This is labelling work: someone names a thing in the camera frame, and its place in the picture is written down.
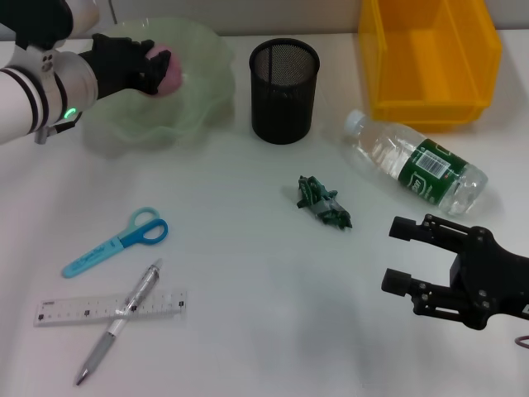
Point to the clear bottle with green label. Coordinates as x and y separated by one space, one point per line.
413 161

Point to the yellow plastic storage bin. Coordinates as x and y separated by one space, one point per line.
430 62

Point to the transparent plastic ruler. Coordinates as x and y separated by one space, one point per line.
62 312

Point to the green glass fruit plate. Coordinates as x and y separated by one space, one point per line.
198 82

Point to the green plastic wrapper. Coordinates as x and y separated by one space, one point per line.
322 202

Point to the pink toy peach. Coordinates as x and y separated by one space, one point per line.
172 78

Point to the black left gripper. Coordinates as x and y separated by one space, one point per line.
115 66

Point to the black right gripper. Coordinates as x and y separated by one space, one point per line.
496 281

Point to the blue scissors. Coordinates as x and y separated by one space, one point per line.
103 252

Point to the clear silver ballpoint pen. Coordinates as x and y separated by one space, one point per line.
103 347

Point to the black mesh pen cup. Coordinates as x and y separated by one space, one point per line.
281 111

